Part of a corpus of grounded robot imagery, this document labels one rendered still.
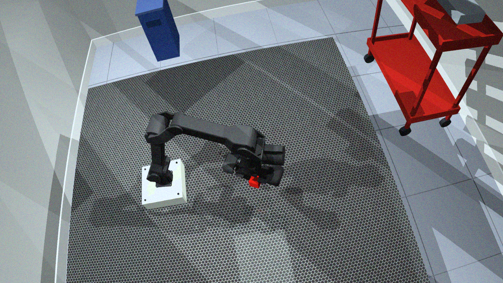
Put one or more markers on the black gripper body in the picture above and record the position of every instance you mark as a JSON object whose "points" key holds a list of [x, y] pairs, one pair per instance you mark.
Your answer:
{"points": [[272, 173]]}

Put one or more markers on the red cube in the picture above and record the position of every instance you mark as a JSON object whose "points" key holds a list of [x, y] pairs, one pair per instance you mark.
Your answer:
{"points": [[253, 182]]}

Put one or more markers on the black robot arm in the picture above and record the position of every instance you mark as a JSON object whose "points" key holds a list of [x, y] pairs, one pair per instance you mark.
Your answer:
{"points": [[243, 140]]}

